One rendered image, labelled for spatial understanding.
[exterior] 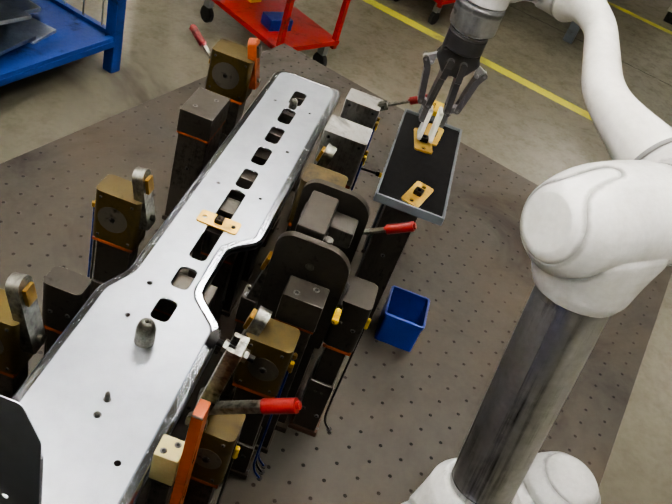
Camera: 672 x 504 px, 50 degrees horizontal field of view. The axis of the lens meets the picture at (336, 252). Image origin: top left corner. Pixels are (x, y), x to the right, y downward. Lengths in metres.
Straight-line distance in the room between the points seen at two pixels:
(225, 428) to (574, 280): 0.52
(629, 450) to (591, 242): 2.17
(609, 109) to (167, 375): 0.77
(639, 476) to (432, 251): 1.26
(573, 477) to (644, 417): 1.83
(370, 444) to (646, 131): 0.84
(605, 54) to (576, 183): 0.39
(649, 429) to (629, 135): 2.14
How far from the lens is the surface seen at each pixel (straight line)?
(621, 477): 2.87
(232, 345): 0.95
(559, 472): 1.31
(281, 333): 1.17
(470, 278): 2.05
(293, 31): 4.23
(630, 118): 1.10
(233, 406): 1.03
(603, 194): 0.85
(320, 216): 1.22
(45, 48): 3.63
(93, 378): 1.16
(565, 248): 0.84
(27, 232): 1.82
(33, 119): 3.45
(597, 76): 1.17
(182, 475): 0.99
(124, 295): 1.27
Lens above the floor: 1.92
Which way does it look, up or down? 39 degrees down
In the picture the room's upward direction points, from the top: 21 degrees clockwise
